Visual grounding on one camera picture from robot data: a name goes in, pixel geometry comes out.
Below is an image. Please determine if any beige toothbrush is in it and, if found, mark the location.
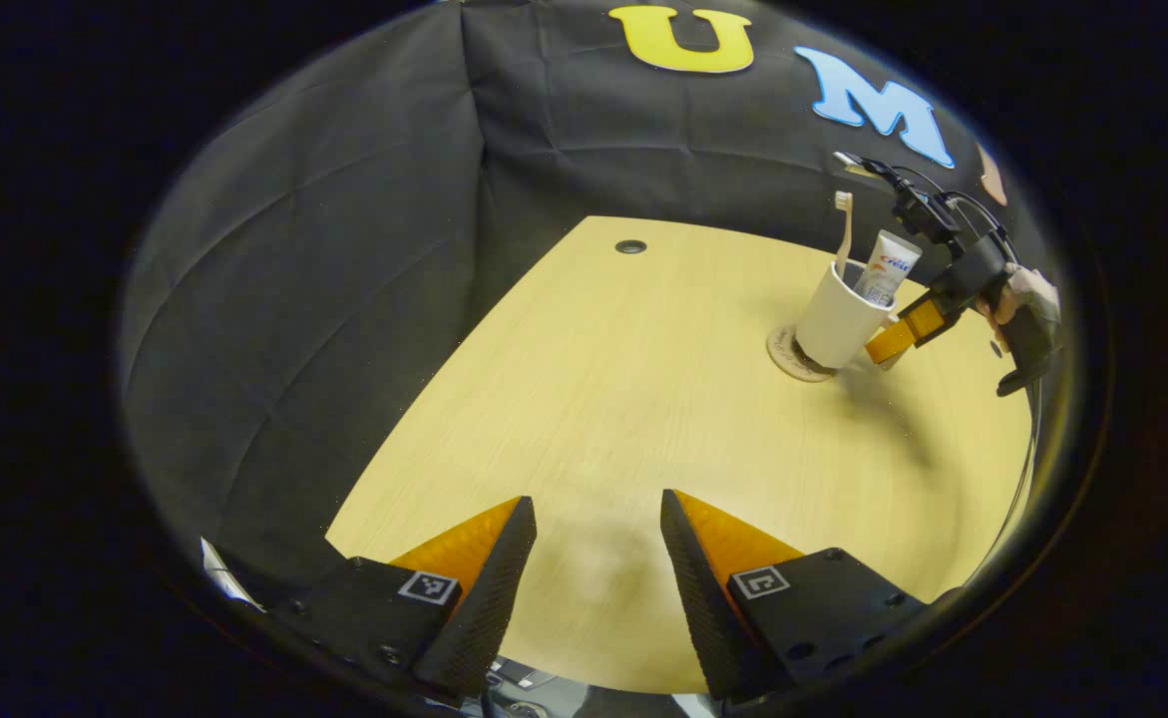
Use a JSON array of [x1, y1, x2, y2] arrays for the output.
[[833, 190, 856, 280]]

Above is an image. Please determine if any round cork coaster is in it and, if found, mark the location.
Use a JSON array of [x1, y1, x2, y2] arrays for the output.
[[766, 324, 839, 383]]

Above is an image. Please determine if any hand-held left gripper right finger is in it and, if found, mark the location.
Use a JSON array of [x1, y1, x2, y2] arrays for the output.
[[659, 489, 934, 704]]

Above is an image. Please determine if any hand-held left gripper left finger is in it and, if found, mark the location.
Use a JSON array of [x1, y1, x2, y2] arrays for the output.
[[289, 496, 538, 699]]

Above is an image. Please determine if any white toothpaste tube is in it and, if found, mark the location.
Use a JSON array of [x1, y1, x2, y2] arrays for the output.
[[853, 229, 924, 308]]

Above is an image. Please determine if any white cup with wooden handle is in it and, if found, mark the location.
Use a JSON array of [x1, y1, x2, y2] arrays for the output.
[[795, 259, 910, 373]]

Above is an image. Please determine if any black backdrop cloth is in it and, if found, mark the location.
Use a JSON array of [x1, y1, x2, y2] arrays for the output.
[[120, 0, 1053, 599]]

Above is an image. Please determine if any white paper sheet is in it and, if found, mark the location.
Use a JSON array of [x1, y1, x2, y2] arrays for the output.
[[201, 538, 266, 612]]

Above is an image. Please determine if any light wooden desktop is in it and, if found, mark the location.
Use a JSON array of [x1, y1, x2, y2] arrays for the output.
[[324, 214, 1033, 696]]

